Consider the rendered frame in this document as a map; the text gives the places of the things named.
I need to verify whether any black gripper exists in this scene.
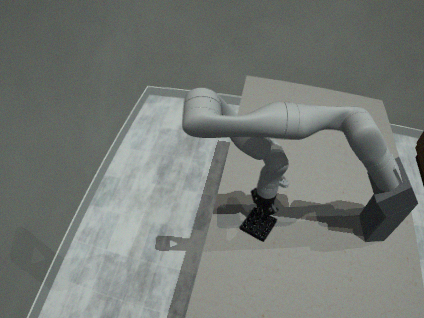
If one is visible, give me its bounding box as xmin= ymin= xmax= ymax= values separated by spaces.
xmin=251 ymin=188 xmax=279 ymax=217

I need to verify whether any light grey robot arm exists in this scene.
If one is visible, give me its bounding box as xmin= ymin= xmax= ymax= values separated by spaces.
xmin=182 ymin=88 xmax=402 ymax=199

